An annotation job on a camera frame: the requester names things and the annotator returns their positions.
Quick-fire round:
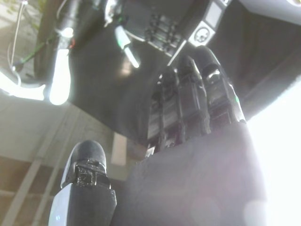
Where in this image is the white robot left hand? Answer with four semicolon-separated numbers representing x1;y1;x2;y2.
48;46;269;226

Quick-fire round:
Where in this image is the black walkie-talkie radio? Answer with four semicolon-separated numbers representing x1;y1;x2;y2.
122;0;228;67

